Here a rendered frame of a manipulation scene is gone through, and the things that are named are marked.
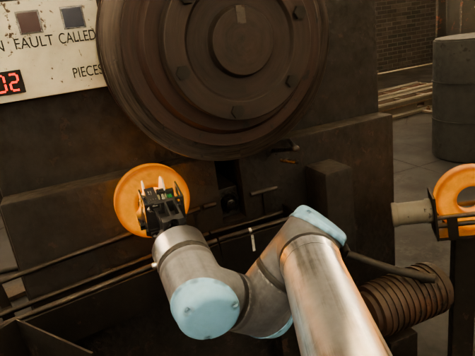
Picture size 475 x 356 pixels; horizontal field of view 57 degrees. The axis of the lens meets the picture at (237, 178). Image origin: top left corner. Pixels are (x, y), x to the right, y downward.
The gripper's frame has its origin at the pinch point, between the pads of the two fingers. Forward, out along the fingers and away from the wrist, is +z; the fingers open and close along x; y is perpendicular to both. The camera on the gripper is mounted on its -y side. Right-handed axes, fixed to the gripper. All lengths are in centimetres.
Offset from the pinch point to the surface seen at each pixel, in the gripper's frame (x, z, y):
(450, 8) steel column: -367, 273, -56
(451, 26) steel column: -367, 267, -72
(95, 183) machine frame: 10.1, 6.7, 0.9
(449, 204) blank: -64, -20, -9
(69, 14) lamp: 7.4, 18.7, 32.3
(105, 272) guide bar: 12.5, -1.8, -16.4
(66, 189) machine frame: 16.0, 6.9, 0.9
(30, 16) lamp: 14.4, 18.8, 32.7
